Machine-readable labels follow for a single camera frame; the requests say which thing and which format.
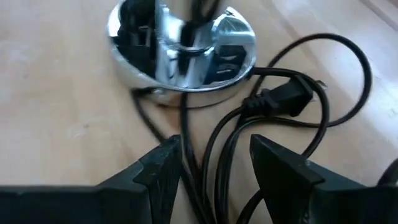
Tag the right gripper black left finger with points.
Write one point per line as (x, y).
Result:
(124, 199)

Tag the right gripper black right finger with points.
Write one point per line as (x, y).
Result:
(295, 193)

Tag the chrome lamp base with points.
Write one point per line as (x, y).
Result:
(174, 62)

